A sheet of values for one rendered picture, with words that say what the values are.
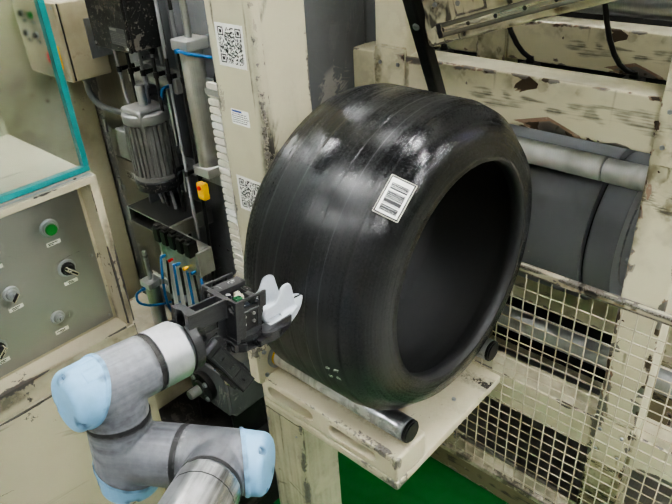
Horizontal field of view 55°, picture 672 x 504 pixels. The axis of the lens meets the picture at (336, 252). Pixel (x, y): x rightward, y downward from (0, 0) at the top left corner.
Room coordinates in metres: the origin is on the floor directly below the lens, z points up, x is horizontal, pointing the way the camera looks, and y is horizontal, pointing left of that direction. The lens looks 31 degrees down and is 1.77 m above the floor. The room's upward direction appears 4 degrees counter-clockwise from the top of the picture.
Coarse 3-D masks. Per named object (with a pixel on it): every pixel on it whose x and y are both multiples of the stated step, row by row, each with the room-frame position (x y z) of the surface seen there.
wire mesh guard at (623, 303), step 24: (528, 264) 1.18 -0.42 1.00; (576, 288) 1.08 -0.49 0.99; (576, 312) 1.08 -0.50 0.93; (648, 312) 0.98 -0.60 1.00; (504, 336) 1.20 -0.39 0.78; (648, 336) 0.99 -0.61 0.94; (504, 360) 1.19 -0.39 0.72; (528, 360) 1.15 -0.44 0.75; (552, 408) 1.10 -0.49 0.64; (648, 408) 0.96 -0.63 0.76; (456, 432) 1.27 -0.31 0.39; (624, 432) 0.99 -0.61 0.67; (648, 432) 0.95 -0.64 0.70; (504, 456) 1.17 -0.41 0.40; (552, 456) 1.09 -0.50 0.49; (576, 456) 1.05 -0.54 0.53; (504, 480) 1.16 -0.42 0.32
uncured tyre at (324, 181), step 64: (320, 128) 0.96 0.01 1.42; (384, 128) 0.91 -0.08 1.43; (448, 128) 0.90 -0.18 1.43; (320, 192) 0.85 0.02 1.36; (448, 192) 1.24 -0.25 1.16; (512, 192) 1.04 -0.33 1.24; (256, 256) 0.86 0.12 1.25; (320, 256) 0.79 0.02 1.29; (384, 256) 0.76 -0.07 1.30; (448, 256) 1.18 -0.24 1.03; (512, 256) 1.04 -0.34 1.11; (320, 320) 0.75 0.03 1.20; (384, 320) 0.75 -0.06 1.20; (448, 320) 1.07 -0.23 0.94; (384, 384) 0.75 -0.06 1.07; (448, 384) 0.89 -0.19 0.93
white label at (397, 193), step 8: (392, 176) 0.82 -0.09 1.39; (392, 184) 0.81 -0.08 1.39; (400, 184) 0.81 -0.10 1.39; (408, 184) 0.81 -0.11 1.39; (384, 192) 0.80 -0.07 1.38; (392, 192) 0.80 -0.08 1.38; (400, 192) 0.80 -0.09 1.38; (408, 192) 0.80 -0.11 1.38; (384, 200) 0.80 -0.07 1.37; (392, 200) 0.79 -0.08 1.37; (400, 200) 0.79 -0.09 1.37; (408, 200) 0.79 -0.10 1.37; (376, 208) 0.79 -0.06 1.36; (384, 208) 0.79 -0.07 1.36; (392, 208) 0.79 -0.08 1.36; (400, 208) 0.78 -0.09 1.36; (384, 216) 0.78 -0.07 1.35; (392, 216) 0.78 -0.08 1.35; (400, 216) 0.78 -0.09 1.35
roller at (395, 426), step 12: (276, 360) 1.02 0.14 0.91; (288, 372) 1.00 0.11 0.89; (300, 372) 0.97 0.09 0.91; (312, 384) 0.95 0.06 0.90; (336, 396) 0.90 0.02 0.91; (348, 408) 0.88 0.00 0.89; (360, 408) 0.86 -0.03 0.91; (372, 408) 0.85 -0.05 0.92; (372, 420) 0.84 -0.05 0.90; (384, 420) 0.83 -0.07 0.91; (396, 420) 0.82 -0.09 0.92; (408, 420) 0.82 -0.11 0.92; (396, 432) 0.80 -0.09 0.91; (408, 432) 0.80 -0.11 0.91
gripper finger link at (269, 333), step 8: (280, 320) 0.71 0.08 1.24; (288, 320) 0.73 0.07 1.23; (264, 328) 0.69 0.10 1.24; (272, 328) 0.70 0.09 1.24; (280, 328) 0.70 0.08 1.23; (264, 336) 0.68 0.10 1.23; (272, 336) 0.69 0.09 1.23; (280, 336) 0.70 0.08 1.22; (256, 344) 0.68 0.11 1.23; (264, 344) 0.68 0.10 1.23
